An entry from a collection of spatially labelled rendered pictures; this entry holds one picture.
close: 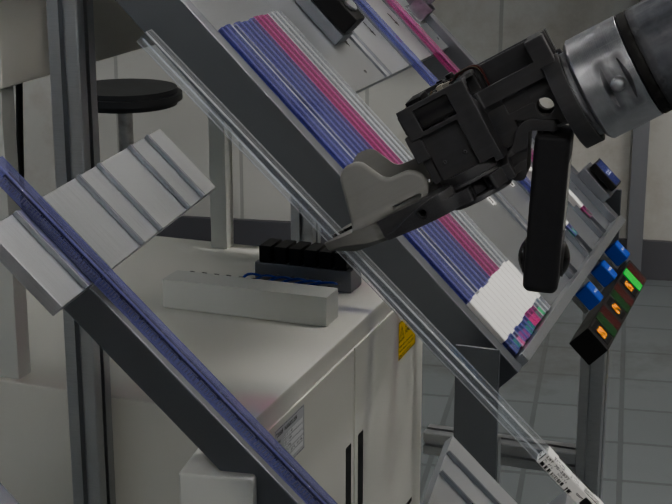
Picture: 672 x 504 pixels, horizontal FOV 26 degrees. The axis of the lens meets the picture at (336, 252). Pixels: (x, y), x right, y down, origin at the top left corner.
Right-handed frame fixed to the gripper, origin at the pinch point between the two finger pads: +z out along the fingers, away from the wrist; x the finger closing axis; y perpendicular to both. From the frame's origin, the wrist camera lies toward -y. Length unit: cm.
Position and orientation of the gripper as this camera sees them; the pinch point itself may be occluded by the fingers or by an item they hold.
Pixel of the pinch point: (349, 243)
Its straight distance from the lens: 107.0
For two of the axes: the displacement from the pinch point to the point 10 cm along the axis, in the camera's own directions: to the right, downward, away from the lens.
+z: -8.5, 4.2, 3.2
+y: -4.8, -8.6, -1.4
